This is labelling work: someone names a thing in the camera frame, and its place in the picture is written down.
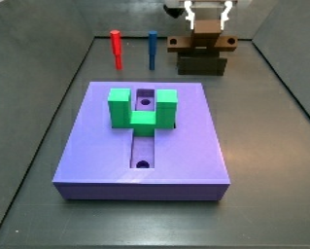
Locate purple base block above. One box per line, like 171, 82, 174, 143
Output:
53, 82, 230, 200

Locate blue hexagonal peg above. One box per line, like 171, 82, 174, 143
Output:
148, 30, 156, 70

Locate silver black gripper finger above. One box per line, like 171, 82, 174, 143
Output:
219, 0, 234, 31
183, 0, 195, 30

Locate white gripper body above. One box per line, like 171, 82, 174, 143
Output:
178, 0, 253, 8

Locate black angled fixture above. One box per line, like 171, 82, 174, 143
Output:
176, 54, 227, 76

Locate green U-shaped block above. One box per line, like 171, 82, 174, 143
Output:
108, 89, 178, 137

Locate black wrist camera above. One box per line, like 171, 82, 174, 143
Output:
163, 5, 185, 18

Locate brown T-shaped block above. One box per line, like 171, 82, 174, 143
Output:
167, 19, 238, 53

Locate red hexagonal peg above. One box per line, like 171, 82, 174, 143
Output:
111, 30, 122, 70

